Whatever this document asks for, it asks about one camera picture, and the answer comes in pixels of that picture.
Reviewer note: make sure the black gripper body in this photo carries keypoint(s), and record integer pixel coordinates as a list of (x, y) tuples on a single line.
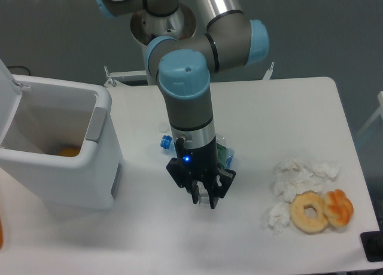
[(198, 164)]

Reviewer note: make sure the clear plastic bottle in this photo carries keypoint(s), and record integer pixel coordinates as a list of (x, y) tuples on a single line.
[(203, 197)]

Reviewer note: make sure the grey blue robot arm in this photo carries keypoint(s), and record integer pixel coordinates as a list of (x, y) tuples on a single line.
[(181, 63)]

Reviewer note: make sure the blue label plastic bottle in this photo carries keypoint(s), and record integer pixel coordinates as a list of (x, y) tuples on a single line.
[(225, 154)]

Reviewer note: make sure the white bottle cap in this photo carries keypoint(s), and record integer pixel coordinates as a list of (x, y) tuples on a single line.
[(163, 127)]

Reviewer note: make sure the orange item in trash can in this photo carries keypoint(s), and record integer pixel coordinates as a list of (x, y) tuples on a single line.
[(69, 152)]

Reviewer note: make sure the white trash can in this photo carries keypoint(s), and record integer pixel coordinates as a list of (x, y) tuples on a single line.
[(41, 116)]

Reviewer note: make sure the small crumpled white tissue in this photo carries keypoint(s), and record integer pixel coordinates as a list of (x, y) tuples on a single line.
[(279, 217)]

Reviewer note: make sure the large crumpled white tissue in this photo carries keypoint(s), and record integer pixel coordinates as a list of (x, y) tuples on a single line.
[(295, 176)]

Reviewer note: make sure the orange glazed pastry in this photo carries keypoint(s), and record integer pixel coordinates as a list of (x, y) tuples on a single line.
[(337, 208)]

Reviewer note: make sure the black device at edge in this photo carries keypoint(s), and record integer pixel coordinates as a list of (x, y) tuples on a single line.
[(372, 245)]

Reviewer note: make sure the orange object at left edge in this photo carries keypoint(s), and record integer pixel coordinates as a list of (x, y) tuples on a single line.
[(1, 234)]

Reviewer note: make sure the ring donut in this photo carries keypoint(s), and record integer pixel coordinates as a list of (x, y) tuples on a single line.
[(307, 213)]

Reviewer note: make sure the white frame at right edge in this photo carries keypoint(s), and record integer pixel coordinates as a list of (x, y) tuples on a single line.
[(370, 126)]

